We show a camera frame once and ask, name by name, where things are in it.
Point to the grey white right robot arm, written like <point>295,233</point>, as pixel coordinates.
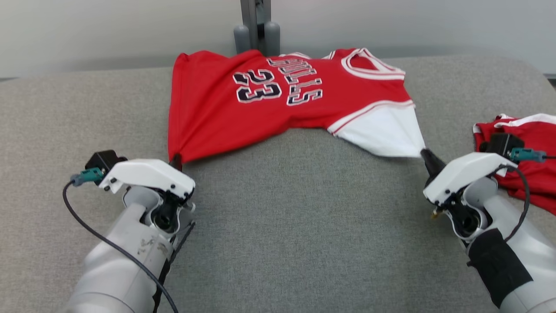
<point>512,261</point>

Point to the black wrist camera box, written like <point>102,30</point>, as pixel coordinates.
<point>499,143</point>
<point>104,160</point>

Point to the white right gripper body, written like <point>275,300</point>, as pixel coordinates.
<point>469,174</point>

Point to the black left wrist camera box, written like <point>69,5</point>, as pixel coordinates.
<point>104,160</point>

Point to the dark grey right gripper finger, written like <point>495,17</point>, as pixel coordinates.
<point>429,165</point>
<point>436,163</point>

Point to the red jersey number 23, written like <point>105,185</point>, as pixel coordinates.
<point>217,113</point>

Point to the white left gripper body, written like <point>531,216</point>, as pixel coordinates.
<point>147,174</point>

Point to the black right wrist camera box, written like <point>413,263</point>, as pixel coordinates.
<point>499,143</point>

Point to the grey partition post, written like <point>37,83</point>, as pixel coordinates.
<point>249,26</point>

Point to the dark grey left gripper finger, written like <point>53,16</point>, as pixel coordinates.
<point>179,163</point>
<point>173,161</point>

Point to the red shorts white stripe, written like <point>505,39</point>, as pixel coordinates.
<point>538,143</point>

